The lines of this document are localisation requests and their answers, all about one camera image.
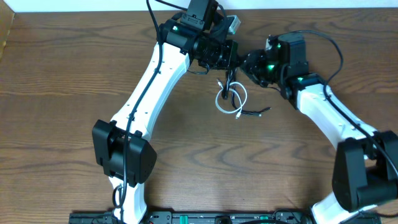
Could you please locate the right camera black cable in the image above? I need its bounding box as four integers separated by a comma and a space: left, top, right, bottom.
270, 29, 398, 181

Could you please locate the camera black cable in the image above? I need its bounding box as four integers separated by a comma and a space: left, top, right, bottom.
111, 0, 231, 210
270, 29, 398, 181

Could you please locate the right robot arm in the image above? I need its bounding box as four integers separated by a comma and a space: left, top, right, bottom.
240, 30, 397, 223

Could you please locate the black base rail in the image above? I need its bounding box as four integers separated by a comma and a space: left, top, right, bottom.
68, 208, 316, 224

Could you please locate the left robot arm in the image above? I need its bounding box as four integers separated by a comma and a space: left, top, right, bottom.
92, 1, 241, 223

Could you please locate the left camera black cable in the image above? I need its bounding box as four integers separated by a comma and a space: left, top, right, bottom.
111, 0, 231, 210

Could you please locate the black usb cable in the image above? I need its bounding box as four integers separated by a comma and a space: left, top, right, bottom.
221, 67, 272, 118

